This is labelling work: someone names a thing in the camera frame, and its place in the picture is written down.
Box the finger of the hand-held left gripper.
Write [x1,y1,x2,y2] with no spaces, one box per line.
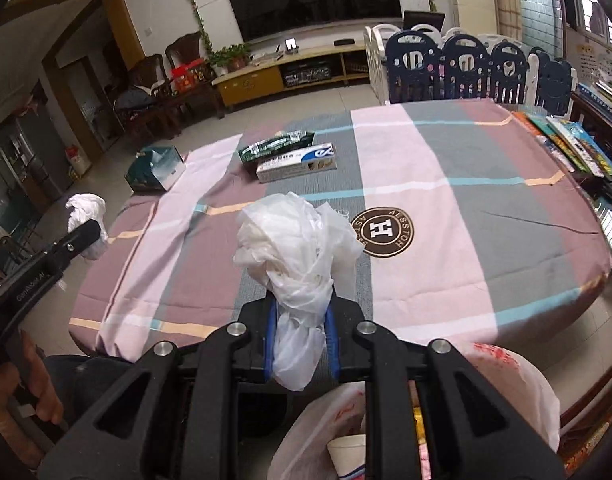
[45,220,103,272]

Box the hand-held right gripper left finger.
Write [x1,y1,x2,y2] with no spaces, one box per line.
[36,296,279,480]

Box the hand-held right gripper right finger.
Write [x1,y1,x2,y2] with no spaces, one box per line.
[325,297,566,480]

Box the white paper cup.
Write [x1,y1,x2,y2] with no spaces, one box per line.
[327,435,367,480]

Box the white red-printed plastic bag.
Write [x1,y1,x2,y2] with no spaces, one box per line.
[268,342,561,480]

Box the person's left hand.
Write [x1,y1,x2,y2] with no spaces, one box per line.
[0,331,66,425]

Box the white bag on floor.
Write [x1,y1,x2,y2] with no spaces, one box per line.
[66,192,109,261]

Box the red white bucket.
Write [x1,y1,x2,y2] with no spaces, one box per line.
[66,146,89,177]

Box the teal tissue box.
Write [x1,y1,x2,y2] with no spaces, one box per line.
[124,145,187,195]

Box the dark wooden chair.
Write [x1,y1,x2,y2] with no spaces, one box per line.
[165,31,207,68]
[127,54,174,136]

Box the pink grey plaid tablecloth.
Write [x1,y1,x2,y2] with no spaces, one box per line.
[68,99,612,363]

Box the white blue carton box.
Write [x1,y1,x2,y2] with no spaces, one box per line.
[256,142,337,183]

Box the green carton box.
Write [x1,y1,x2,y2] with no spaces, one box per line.
[237,131,317,165]

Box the red gift box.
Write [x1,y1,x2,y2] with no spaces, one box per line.
[171,58,209,93]

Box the yellow wooden television cabinet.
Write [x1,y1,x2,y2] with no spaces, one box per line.
[212,42,371,108]

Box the green potted plant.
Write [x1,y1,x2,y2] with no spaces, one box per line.
[208,44,251,77]

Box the red gold patterned sofa cushion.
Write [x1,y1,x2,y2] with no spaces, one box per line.
[556,400,612,476]

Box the dark wooden side table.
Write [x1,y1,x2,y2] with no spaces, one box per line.
[568,92,612,256]

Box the blue white playpen fence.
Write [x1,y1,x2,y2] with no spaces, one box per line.
[363,22,579,118]

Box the row of picture books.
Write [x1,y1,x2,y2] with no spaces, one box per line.
[510,110,612,181]

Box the stack of books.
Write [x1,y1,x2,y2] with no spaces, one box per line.
[573,77,612,126]

